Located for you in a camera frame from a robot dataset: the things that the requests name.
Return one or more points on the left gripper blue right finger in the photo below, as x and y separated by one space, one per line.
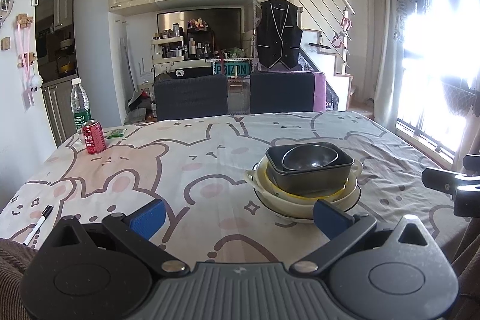
347 234

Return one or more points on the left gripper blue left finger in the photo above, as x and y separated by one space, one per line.
131 234

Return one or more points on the large square steel tray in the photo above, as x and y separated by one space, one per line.
327 179

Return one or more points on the round steel bowl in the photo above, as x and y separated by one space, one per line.
308 158

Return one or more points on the white lemon pattern bowl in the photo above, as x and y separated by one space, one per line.
267 183

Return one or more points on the cartoon bear tablecloth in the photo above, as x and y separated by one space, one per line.
196 167

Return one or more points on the black white marker pen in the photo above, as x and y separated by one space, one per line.
32 235

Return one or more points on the red soda can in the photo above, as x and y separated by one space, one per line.
92 132

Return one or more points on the green snack packet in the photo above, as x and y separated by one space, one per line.
115 133

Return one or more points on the white curtain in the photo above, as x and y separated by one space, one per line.
388 24

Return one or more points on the pink cloth on chair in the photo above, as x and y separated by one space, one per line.
319 93

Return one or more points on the clear plastic water bottle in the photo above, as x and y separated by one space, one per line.
79 104

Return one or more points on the left dark chair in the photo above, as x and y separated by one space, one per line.
198 97

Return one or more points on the dark chair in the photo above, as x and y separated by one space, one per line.
198 97
280 92

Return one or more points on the right dark chair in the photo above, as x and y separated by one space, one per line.
280 92

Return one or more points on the white storage shelf rack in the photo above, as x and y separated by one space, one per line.
169 49

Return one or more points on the teal poizon box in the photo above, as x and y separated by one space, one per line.
236 68

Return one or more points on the black vest on hanger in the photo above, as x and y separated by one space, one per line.
278 34

